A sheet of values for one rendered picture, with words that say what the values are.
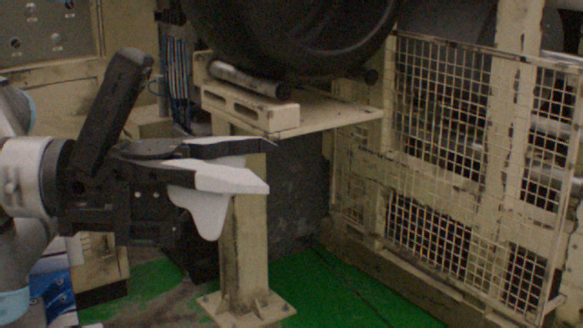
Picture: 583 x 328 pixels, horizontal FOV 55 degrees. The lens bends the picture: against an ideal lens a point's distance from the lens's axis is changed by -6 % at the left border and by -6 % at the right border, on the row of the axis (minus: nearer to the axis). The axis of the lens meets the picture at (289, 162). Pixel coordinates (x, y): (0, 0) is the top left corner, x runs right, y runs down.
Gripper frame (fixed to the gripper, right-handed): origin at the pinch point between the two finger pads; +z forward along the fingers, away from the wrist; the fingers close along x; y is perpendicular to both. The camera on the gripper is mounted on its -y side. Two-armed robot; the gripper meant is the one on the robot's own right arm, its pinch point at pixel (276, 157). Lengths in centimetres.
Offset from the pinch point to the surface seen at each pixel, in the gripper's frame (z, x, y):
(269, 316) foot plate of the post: -9, -135, 88
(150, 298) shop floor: -54, -146, 88
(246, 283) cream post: -16, -134, 74
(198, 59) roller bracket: -27, -113, -2
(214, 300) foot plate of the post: -29, -145, 86
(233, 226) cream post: -19, -129, 52
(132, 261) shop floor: -68, -173, 84
